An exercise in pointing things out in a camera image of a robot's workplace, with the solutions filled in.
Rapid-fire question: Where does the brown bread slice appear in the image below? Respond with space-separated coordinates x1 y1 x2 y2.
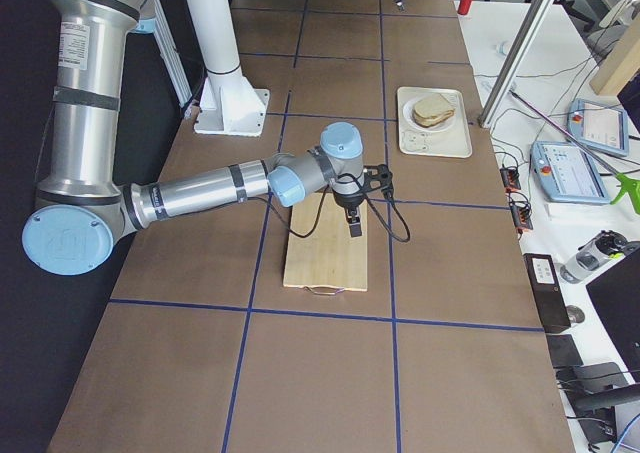
412 93 455 117

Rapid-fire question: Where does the white round plate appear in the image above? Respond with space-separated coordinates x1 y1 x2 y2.
402 95 457 133

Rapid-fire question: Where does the toast slice on plate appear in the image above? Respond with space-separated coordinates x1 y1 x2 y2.
412 111 454 128

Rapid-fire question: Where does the wooden cutting board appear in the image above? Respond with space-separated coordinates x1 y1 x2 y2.
283 193 368 294

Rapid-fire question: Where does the cream bear serving tray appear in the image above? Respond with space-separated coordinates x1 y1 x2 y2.
397 87 472 158

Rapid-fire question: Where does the black box with label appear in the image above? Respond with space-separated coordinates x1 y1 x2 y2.
523 253 571 334

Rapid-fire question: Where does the near blue teach pendant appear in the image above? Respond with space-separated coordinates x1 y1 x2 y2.
531 141 611 205

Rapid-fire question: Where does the blue teach pendant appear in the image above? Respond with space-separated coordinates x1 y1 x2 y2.
531 141 611 205
567 99 630 158

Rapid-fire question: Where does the far blue teach pendant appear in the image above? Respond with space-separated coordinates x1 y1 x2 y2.
567 99 630 158

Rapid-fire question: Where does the grey water bottle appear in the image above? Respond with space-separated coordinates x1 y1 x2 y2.
560 230 639 284

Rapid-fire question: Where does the aluminium frame post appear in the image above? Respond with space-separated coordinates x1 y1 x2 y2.
479 0 554 128

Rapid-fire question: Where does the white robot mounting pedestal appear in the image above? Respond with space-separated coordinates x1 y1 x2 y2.
187 0 270 137

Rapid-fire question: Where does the green handled reacher grabber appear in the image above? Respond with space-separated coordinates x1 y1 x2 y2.
509 89 640 214

